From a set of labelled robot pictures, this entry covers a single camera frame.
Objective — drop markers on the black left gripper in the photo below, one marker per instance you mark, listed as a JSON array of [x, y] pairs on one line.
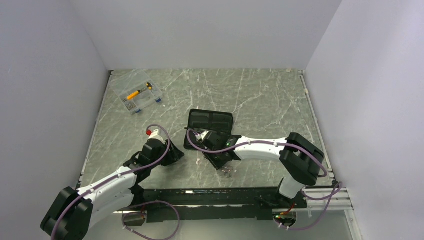
[[173, 155]]

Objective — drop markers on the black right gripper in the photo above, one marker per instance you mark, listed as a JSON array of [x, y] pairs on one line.
[[209, 154]]

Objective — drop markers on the silver thinning scissors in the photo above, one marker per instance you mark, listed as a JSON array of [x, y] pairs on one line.
[[227, 171]]

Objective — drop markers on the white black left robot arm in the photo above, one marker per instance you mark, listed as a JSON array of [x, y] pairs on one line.
[[75, 211]]

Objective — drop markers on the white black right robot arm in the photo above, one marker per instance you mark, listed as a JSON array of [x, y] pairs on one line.
[[302, 159]]

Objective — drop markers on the small black yellow tool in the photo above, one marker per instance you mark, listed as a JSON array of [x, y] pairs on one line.
[[149, 85]]

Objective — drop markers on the clear plastic organizer box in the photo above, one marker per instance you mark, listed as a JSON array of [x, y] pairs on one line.
[[125, 82]]

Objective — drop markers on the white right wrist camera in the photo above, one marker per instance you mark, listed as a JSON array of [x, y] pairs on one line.
[[200, 136]]

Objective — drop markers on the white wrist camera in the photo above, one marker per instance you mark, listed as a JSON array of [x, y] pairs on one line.
[[200, 136], [155, 134]]

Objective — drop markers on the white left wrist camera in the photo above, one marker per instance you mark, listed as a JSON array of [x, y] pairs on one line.
[[155, 134]]

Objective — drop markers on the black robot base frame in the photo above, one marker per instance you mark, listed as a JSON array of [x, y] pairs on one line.
[[260, 203]]

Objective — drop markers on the yellow handled screwdriver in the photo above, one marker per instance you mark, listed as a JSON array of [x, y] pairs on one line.
[[133, 95]]

